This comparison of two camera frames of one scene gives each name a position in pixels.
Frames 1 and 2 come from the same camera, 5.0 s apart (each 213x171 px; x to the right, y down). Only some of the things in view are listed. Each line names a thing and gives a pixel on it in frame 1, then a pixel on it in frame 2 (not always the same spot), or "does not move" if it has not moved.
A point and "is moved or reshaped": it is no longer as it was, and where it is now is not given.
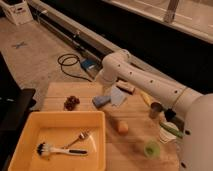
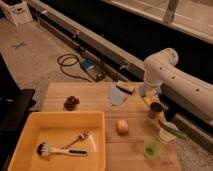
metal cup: x=155 y=109 does not move
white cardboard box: x=17 y=11 does not move
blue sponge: x=100 y=101 is moved or reshaped
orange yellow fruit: x=123 y=127 does not move
